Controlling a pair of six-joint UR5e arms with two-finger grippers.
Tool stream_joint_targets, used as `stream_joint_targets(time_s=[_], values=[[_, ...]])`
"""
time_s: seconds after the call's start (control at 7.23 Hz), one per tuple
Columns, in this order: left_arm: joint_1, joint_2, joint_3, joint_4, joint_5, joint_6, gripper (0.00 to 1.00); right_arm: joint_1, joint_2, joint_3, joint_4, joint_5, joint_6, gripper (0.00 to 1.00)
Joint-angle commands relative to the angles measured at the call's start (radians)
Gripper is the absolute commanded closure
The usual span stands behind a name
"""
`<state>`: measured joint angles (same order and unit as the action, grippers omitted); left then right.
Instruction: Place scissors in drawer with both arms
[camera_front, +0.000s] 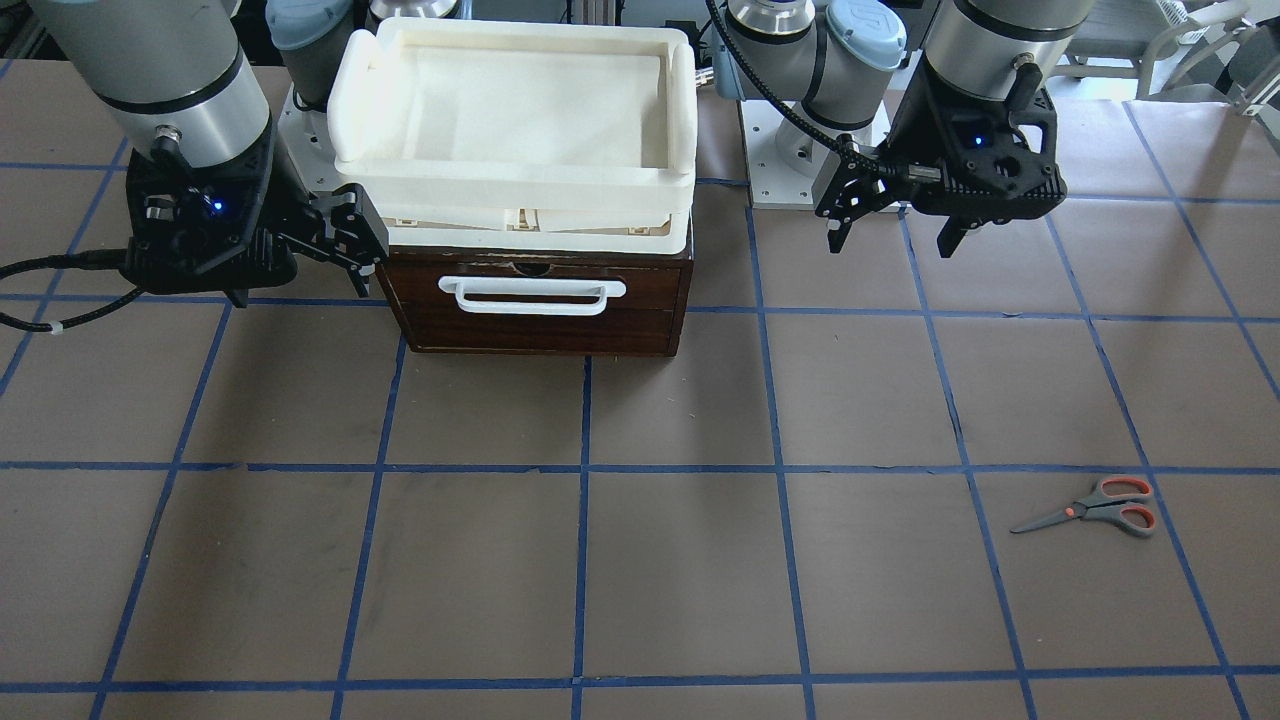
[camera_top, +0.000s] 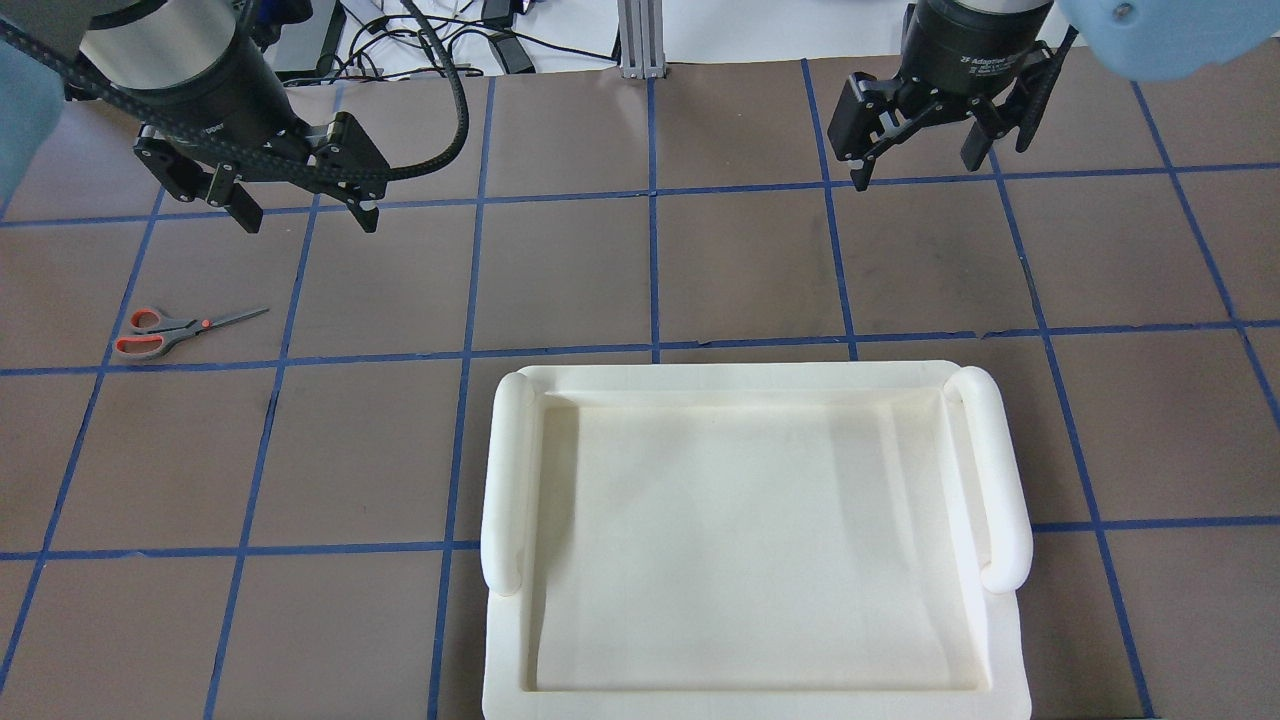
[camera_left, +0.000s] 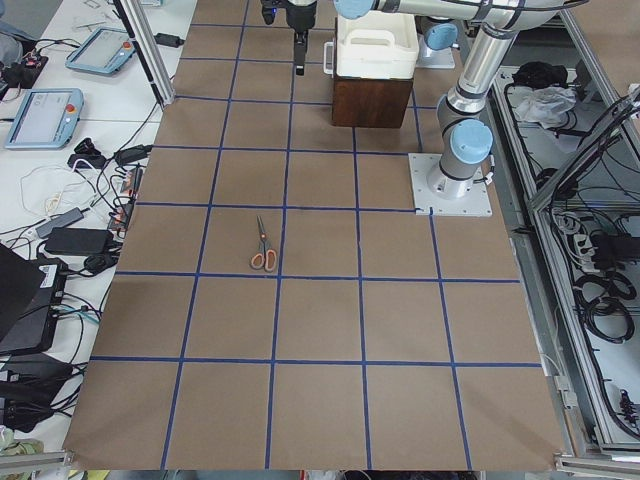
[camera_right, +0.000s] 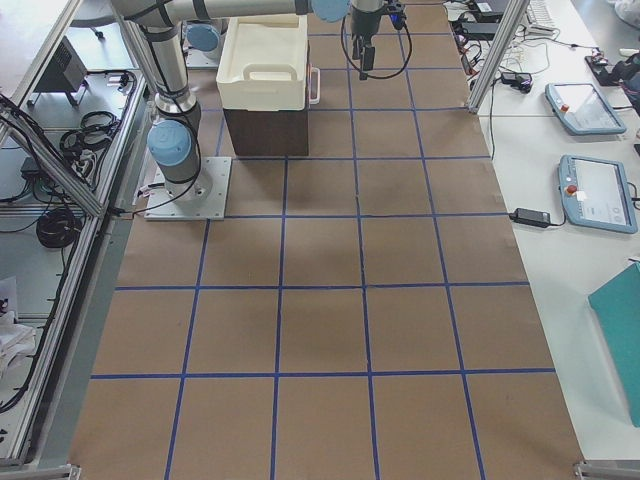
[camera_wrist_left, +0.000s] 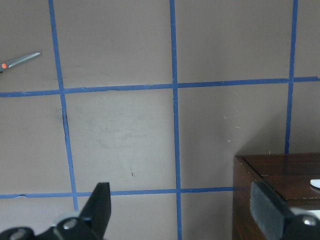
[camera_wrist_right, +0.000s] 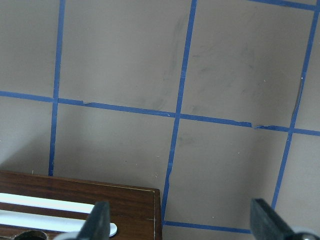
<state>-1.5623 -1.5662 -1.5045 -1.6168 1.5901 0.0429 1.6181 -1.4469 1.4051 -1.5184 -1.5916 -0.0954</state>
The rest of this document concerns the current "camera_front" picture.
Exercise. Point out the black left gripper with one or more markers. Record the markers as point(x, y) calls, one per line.
point(912, 136)

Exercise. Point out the dark wooden drawer cabinet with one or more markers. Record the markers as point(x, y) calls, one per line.
point(632, 332)

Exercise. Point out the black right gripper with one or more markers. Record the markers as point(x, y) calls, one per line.
point(283, 196)

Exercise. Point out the grey orange scissors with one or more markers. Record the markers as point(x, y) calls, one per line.
point(1121, 501)

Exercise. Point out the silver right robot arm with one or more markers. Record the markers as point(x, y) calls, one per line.
point(165, 63)

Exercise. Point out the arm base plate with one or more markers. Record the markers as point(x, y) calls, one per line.
point(305, 135)
point(782, 162)

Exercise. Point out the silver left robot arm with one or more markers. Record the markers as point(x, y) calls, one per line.
point(825, 68)

